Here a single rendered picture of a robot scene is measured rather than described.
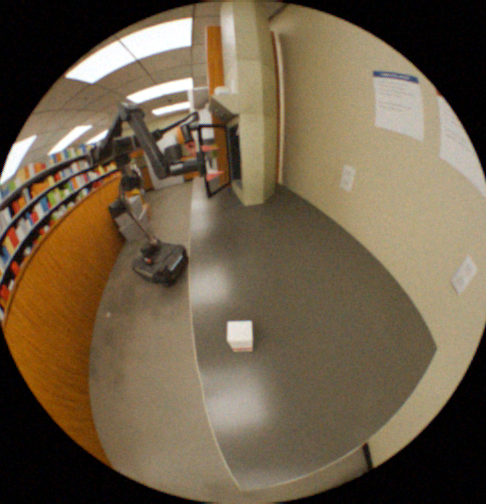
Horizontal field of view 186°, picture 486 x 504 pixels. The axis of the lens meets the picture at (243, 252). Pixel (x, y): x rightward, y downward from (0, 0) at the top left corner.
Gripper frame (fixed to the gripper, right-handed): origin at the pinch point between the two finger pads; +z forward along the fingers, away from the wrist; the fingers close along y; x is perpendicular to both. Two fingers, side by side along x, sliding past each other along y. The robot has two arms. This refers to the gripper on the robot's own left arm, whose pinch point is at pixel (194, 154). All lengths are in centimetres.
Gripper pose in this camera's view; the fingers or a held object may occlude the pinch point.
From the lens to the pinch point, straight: 101.1
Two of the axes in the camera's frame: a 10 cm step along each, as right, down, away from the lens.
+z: 3.0, 8.3, 4.8
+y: -2.4, -4.2, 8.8
